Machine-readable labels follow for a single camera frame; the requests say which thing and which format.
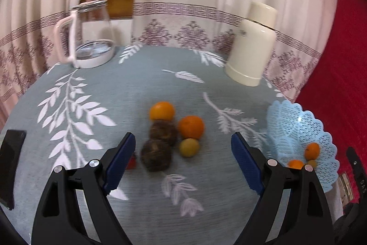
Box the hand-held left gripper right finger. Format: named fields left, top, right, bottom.
left=231, top=132, right=334, bottom=245

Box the dark brown water chestnut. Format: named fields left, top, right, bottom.
left=149, top=119, right=178, bottom=145
left=140, top=139, right=173, bottom=172

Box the glass kettle with pink handle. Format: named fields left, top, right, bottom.
left=54, top=0, right=117, bottom=69

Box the red cherry tomato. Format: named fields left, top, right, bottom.
left=126, top=152, right=137, bottom=170

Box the yellowish orange tangerine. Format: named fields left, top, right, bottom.
left=149, top=101, right=175, bottom=121

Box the grey leaf-print tablecloth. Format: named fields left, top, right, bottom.
left=0, top=44, right=342, bottom=245

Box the small orange tangerine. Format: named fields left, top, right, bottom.
left=287, top=159, right=304, bottom=170

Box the small yellow-green fruit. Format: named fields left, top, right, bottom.
left=179, top=138, right=200, bottom=158

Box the black strap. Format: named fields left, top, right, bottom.
left=345, top=146, right=367, bottom=198

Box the cream thermos jug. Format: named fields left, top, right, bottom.
left=224, top=2, right=278, bottom=87

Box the light blue lattice basket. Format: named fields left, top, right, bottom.
left=266, top=100, right=339, bottom=193

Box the red cloth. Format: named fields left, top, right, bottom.
left=297, top=0, right=367, bottom=168

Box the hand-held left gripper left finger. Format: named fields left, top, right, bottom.
left=31, top=132, right=136, bottom=245

